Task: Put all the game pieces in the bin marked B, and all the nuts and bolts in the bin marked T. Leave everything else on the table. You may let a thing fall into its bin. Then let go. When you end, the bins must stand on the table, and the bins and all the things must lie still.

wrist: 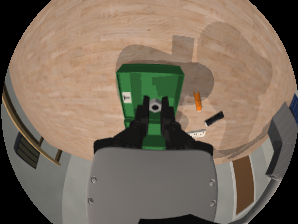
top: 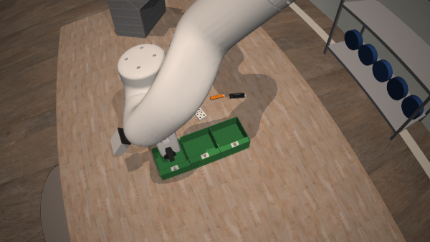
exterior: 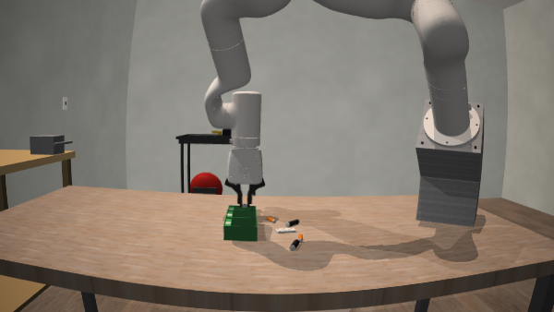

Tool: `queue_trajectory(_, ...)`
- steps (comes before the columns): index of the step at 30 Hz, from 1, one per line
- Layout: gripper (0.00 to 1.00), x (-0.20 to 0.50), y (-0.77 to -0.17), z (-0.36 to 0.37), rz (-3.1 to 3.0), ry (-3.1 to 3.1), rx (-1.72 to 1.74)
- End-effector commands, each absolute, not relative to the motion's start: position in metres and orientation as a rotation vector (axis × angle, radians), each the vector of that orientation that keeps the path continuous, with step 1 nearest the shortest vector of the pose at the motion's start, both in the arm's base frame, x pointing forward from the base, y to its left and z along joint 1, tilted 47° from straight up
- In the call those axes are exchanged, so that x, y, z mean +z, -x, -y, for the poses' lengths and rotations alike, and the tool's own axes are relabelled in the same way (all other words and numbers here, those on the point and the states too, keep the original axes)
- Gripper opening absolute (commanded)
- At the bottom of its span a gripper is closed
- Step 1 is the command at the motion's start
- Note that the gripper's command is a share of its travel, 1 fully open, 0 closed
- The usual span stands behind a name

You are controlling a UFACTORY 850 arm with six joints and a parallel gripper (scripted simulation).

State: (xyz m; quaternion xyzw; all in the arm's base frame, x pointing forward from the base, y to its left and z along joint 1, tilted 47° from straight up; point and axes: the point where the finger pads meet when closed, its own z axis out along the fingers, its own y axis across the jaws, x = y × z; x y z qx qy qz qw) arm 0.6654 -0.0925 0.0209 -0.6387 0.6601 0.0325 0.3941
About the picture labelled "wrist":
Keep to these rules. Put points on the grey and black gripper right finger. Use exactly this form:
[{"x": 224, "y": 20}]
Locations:
[{"x": 173, "y": 134}]

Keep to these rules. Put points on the white domino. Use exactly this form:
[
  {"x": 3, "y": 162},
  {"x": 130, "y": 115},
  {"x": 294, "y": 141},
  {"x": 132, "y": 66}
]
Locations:
[{"x": 197, "y": 133}]

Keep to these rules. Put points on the green three-compartment tray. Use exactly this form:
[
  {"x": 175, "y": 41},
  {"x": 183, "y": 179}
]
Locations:
[{"x": 163, "y": 82}]

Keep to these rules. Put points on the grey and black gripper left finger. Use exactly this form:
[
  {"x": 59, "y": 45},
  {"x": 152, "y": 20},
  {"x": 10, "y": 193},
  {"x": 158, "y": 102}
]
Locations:
[{"x": 131, "y": 136}]

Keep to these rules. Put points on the silver hex nut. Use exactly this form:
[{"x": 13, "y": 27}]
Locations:
[{"x": 155, "y": 105}]

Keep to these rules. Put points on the black aa battery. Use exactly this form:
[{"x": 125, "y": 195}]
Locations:
[{"x": 214, "y": 119}]

